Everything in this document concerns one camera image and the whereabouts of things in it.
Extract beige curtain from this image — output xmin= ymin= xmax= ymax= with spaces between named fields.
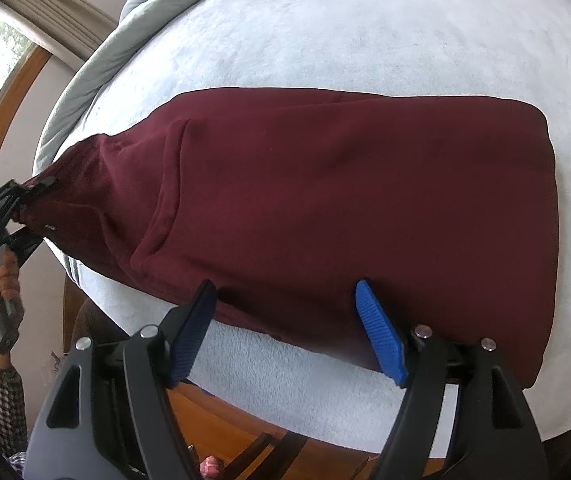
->
xmin=14 ymin=0 xmax=119 ymax=68

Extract grey duvet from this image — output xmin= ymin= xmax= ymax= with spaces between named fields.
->
xmin=33 ymin=0 xmax=261 ymax=171

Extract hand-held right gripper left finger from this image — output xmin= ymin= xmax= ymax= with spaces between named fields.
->
xmin=23 ymin=280 xmax=217 ymax=480

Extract dark red pants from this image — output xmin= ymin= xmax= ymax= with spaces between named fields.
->
xmin=16 ymin=87 xmax=561 ymax=390

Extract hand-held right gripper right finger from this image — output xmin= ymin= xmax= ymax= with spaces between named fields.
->
xmin=355 ymin=280 xmax=549 ymax=480

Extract wooden bed frame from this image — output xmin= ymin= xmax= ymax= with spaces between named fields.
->
xmin=63 ymin=275 xmax=446 ymax=480

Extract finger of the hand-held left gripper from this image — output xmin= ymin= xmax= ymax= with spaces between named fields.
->
xmin=3 ymin=227 xmax=45 ymax=267
xmin=0 ymin=175 xmax=60 ymax=212

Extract wooden framed window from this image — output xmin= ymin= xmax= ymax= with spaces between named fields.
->
xmin=0 ymin=7 xmax=52 ymax=196

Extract bed with light blue sheet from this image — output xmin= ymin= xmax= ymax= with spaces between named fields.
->
xmin=36 ymin=0 xmax=571 ymax=461

